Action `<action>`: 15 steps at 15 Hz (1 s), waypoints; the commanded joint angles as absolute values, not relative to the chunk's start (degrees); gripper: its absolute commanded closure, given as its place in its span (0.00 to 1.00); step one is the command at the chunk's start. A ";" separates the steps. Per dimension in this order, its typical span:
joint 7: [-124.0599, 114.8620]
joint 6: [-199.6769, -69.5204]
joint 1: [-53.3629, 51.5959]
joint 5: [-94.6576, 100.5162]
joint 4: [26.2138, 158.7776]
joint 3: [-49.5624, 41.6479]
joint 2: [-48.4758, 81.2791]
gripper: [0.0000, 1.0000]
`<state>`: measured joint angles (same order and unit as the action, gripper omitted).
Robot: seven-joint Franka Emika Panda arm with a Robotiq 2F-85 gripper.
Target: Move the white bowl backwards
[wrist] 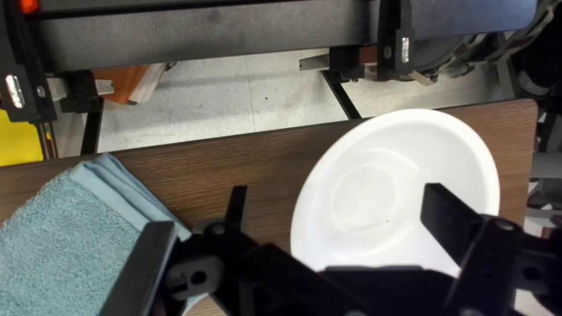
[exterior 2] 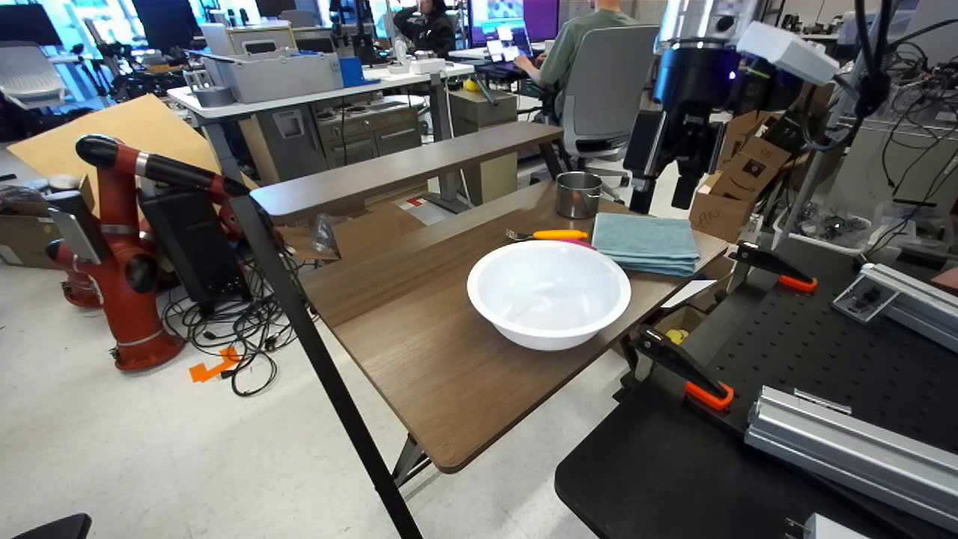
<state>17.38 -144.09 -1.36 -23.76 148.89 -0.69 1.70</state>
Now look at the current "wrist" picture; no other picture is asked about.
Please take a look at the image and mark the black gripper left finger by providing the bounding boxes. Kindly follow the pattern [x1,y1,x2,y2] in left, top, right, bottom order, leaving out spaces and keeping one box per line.
[102,185,296,316]

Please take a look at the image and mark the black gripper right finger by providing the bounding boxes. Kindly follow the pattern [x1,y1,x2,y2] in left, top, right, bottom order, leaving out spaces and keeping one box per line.
[420,182,562,316]

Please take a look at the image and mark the white bowl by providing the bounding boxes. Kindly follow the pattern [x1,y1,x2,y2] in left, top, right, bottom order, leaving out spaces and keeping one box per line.
[288,108,503,280]

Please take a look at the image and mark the wooden table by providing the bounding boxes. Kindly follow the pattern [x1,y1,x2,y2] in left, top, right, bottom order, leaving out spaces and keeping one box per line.
[0,97,541,316]

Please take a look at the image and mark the folded light blue towel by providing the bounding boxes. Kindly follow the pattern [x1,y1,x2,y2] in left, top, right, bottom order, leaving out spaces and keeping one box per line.
[0,154,195,316]

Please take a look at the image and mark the black orange bar clamp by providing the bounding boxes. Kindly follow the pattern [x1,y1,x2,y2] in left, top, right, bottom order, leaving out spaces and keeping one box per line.
[297,0,424,85]
[0,55,173,125]

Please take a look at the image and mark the yellow object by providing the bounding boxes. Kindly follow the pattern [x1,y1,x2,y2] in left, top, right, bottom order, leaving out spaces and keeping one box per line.
[0,110,46,169]

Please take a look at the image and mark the grey office chair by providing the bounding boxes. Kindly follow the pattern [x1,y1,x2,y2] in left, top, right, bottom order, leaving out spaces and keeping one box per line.
[403,0,562,96]

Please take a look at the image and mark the black metal frame rail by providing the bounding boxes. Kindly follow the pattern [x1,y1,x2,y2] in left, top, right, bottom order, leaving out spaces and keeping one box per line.
[34,0,376,76]

